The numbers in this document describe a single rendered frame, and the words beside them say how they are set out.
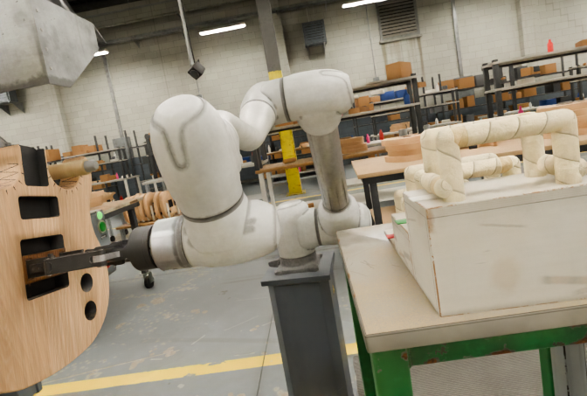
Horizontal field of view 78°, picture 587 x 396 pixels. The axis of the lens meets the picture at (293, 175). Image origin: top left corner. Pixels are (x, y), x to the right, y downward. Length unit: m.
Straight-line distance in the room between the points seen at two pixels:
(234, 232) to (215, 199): 0.07
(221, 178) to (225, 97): 11.56
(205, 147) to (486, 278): 0.45
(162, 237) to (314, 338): 1.04
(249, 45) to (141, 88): 3.74
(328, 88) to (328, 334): 0.96
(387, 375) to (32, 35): 0.76
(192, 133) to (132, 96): 12.60
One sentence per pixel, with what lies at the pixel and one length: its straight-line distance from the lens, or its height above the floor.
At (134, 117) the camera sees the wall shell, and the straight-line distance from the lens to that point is 13.02.
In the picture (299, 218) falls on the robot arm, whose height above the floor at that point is 0.91.
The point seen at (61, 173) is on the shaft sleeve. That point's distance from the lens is 0.87.
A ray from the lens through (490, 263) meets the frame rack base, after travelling 0.63.
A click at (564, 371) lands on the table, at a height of 0.52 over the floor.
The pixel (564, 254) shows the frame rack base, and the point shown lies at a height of 1.00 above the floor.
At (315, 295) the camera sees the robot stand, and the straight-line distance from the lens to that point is 1.48.
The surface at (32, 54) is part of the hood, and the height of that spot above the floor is 1.43.
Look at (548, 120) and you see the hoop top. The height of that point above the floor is 1.20.
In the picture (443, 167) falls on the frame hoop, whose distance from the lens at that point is 0.59.
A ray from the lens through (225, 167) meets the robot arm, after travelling 0.52.
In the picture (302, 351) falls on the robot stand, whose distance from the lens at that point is 1.61.
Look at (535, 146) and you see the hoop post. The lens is 0.73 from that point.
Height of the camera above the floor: 1.24
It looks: 6 degrees down
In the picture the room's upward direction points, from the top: 10 degrees counter-clockwise
